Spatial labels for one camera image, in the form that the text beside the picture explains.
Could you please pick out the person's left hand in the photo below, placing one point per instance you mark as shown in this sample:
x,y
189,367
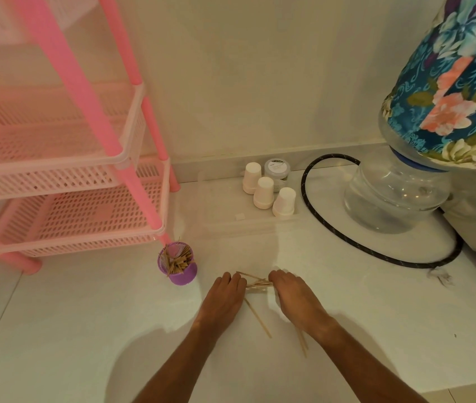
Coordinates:
x,y
220,302

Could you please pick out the bunch of thin wooden sticks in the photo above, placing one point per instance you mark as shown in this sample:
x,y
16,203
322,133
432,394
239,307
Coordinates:
x,y
258,283

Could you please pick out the white paper cup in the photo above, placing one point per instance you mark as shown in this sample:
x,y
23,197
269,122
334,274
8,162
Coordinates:
x,y
251,178
263,193
284,202

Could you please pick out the person's left fingers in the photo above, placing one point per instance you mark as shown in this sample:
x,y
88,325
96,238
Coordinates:
x,y
231,279

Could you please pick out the floral fabric jug cover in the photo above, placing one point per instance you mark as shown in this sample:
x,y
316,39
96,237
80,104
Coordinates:
x,y
456,79

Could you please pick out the crumpled white paper scrap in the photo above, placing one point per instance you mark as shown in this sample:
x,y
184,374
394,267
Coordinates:
x,y
442,276

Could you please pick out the pink plastic shelf rack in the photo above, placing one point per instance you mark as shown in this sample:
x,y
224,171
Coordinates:
x,y
59,134

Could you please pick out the clear water jug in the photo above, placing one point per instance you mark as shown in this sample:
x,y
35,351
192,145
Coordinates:
x,y
393,193

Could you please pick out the cluster of short wooden sticks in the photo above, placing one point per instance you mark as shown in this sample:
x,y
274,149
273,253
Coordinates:
x,y
174,260

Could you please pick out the small jar with grey lid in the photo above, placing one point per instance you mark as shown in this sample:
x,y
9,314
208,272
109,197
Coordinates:
x,y
277,169

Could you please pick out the person's right forearm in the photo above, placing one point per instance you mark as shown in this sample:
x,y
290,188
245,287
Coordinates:
x,y
359,369

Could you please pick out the clear plastic tray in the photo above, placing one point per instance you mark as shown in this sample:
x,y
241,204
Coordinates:
x,y
225,209

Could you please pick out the person's left forearm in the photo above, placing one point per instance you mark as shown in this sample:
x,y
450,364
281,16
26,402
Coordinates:
x,y
179,369

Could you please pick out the purple plastic cup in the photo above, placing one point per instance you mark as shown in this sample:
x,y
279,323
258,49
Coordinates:
x,y
182,272

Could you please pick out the person's right fingers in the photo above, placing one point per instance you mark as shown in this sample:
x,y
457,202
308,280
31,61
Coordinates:
x,y
280,279

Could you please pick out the person's right hand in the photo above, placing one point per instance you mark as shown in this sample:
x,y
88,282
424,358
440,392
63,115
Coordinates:
x,y
299,304

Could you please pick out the thin wooden stick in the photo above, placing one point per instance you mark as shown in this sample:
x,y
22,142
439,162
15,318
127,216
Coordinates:
x,y
304,343
258,319

